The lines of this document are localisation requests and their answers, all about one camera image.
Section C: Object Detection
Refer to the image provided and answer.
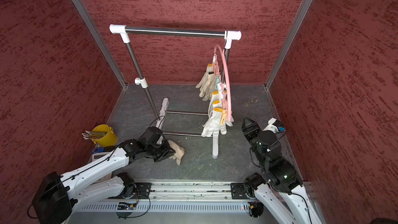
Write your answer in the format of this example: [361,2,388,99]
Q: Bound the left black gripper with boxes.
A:
[146,139,177,162]

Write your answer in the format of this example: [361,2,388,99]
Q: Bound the yellow clothespin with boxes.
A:
[220,110,228,125]

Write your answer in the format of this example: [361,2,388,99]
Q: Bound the pink clip hanger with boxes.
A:
[212,45,232,115]

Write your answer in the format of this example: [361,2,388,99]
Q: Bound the black cuff white glove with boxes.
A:
[199,72,216,101]

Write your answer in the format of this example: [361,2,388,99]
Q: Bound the yellow cuff white glove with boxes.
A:
[196,64,213,91]

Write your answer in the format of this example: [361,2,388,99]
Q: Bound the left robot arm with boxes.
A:
[32,127,178,224]

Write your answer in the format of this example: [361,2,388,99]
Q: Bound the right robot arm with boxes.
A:
[241,117,322,224]

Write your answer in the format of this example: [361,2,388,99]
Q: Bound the yellow cup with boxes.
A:
[91,124,118,147]

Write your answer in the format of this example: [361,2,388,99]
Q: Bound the blue object behind calculator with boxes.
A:
[91,148,104,154]

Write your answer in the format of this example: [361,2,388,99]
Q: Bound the white calculator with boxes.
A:
[89,152,109,163]

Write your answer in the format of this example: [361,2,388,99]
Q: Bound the pencils in cup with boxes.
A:
[82,130,106,140]

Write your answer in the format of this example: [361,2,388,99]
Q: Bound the clothes rack with steel bars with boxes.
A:
[109,24,242,159]

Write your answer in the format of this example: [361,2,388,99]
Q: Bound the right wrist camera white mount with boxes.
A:
[263,118,286,134]

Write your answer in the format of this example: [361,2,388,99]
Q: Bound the aluminium front rail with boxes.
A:
[65,180,315,202]

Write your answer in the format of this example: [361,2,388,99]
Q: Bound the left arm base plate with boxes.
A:
[120,183,152,199]

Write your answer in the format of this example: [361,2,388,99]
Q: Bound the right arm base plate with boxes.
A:
[231,183,257,200]

